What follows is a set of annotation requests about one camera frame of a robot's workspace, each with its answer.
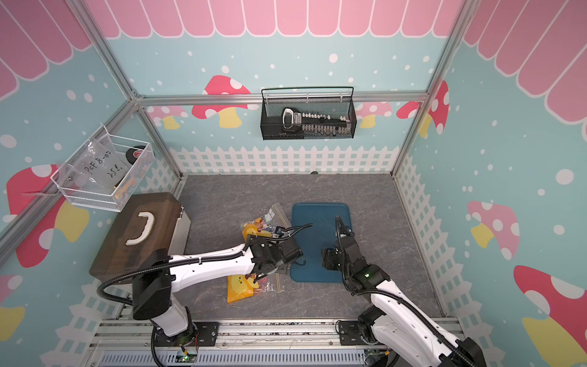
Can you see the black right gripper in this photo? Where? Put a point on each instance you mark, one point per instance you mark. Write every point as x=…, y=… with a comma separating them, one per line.
x=328, y=258

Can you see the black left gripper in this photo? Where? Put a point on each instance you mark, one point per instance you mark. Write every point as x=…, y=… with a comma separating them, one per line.
x=284, y=268

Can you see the clear ziploc bag with candies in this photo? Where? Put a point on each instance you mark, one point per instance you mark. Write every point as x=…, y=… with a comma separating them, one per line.
x=272, y=224

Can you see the yellow duck ziploc bag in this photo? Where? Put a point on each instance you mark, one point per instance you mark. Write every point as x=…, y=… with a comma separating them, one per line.
x=241, y=287

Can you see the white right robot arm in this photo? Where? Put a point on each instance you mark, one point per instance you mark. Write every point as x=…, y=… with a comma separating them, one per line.
x=393, y=320

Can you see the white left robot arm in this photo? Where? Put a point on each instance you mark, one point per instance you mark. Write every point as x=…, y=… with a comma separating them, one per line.
x=150, y=290

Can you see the teal plastic tray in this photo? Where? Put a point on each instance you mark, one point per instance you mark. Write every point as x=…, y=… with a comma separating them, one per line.
x=312, y=241

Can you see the socket wrench set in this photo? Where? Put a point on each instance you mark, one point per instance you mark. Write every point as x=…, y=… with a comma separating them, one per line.
x=315, y=126

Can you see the black tape roll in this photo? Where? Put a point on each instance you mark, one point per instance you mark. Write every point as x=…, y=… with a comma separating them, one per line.
x=132, y=154

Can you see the brown toolbox with white handle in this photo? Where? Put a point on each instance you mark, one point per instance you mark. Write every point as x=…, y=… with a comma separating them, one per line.
x=150, y=228

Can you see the black wire mesh basket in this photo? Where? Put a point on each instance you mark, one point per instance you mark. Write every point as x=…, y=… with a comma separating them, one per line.
x=334, y=101

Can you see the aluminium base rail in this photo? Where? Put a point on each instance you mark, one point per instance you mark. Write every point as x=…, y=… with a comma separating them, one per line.
x=236, y=342

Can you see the white wire basket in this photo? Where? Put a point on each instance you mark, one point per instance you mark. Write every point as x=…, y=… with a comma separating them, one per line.
x=98, y=176

